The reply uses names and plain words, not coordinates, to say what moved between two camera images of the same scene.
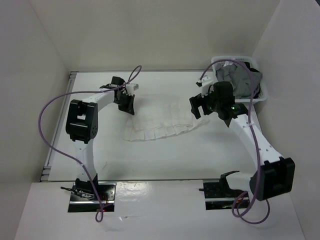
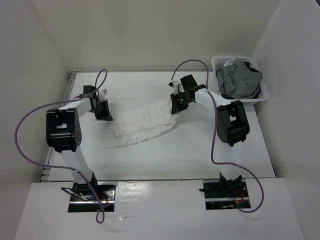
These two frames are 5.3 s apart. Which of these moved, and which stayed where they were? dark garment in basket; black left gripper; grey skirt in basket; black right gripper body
Moved: black left gripper; black right gripper body
Stayed: dark garment in basket; grey skirt in basket
